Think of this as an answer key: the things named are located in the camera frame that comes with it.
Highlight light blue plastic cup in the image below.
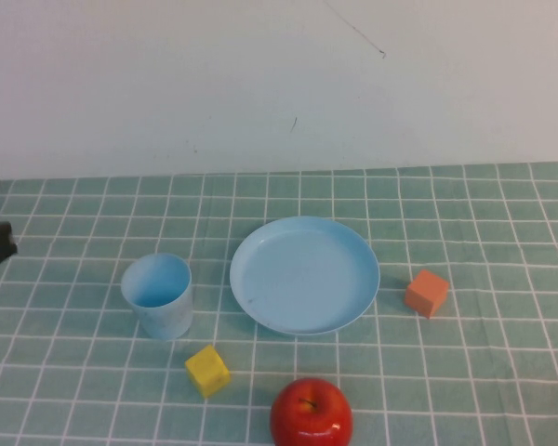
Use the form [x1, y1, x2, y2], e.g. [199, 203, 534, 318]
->
[120, 252, 193, 340]

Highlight light blue plastic plate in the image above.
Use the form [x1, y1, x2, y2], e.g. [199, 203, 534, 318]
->
[229, 216, 381, 337]

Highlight yellow cube block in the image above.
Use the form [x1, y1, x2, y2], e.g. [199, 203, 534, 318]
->
[184, 344, 233, 399]

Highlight red apple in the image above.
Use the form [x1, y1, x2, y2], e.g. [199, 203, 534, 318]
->
[269, 377, 354, 446]

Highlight orange cube block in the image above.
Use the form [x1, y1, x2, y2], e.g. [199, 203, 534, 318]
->
[404, 269, 450, 320]

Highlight green checked tablecloth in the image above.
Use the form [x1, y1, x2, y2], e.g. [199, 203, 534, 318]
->
[0, 161, 558, 446]

